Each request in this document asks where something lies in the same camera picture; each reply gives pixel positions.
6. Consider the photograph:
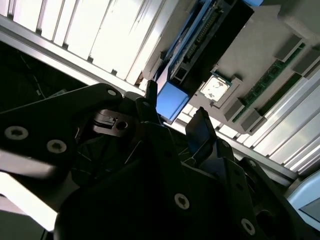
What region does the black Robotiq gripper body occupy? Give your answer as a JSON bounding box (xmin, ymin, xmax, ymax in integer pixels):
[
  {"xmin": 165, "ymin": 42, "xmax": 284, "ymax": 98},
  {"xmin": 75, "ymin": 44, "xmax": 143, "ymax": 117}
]
[{"xmin": 53, "ymin": 139, "xmax": 276, "ymax": 240}]

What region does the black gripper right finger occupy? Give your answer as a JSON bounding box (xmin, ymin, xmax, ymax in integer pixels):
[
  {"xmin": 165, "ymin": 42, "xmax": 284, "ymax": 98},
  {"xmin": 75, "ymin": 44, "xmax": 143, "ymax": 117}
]
[{"xmin": 184, "ymin": 106, "xmax": 308, "ymax": 240}]

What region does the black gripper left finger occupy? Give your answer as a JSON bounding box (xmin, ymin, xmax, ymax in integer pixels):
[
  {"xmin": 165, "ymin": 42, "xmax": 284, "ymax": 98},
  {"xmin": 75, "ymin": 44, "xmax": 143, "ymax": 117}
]
[{"xmin": 0, "ymin": 79, "xmax": 195, "ymax": 213}]

